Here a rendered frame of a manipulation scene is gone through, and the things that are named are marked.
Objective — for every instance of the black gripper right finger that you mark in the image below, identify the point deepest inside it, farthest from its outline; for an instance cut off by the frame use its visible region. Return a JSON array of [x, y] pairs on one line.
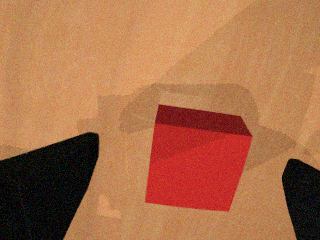
[[301, 184]]

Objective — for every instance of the red block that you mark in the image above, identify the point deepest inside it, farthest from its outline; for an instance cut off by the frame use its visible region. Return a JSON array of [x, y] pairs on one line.
[[196, 159]]

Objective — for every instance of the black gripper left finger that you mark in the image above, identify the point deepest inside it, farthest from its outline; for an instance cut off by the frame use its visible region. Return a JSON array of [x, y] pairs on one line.
[[41, 190]]

